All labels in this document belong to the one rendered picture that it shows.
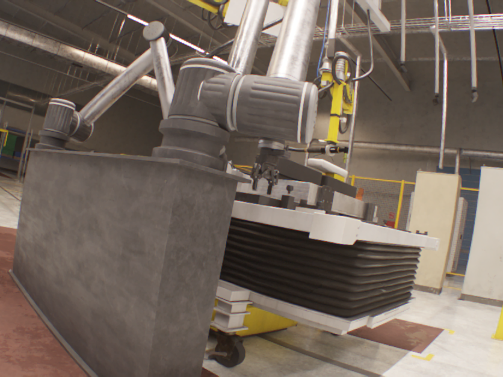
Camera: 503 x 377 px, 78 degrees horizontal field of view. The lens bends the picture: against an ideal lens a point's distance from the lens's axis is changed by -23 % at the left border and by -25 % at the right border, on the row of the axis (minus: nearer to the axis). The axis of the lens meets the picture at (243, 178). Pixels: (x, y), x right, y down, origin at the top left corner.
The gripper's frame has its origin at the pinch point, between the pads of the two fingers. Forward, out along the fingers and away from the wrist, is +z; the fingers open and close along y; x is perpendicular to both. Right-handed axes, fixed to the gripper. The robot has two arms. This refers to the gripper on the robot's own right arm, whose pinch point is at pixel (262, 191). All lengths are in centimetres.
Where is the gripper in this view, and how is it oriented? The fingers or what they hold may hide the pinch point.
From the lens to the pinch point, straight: 158.2
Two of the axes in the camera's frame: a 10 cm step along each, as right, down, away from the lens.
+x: 7.4, 0.9, -6.7
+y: -6.5, -1.9, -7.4
